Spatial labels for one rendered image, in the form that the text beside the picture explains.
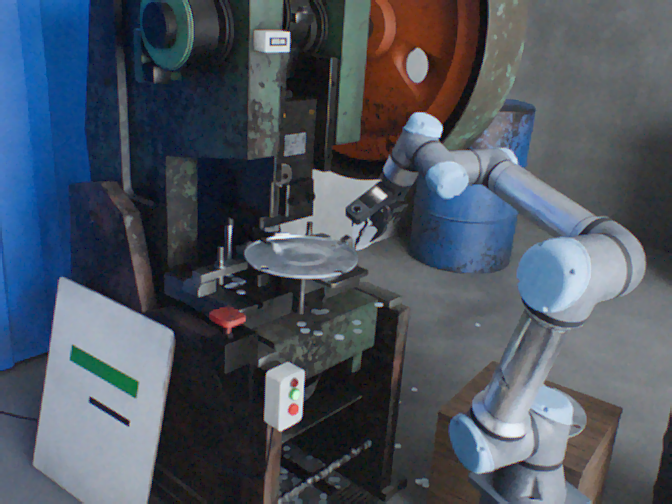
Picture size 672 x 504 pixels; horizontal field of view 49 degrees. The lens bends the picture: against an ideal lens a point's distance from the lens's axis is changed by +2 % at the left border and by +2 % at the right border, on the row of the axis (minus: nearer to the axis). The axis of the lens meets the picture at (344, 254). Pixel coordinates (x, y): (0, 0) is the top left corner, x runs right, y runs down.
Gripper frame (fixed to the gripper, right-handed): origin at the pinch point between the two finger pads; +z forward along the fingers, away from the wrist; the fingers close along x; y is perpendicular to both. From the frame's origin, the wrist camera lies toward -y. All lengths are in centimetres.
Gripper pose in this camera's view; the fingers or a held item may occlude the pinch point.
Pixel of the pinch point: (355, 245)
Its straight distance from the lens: 170.9
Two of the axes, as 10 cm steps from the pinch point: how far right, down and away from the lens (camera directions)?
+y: 6.1, -2.5, 7.5
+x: -6.9, -6.4, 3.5
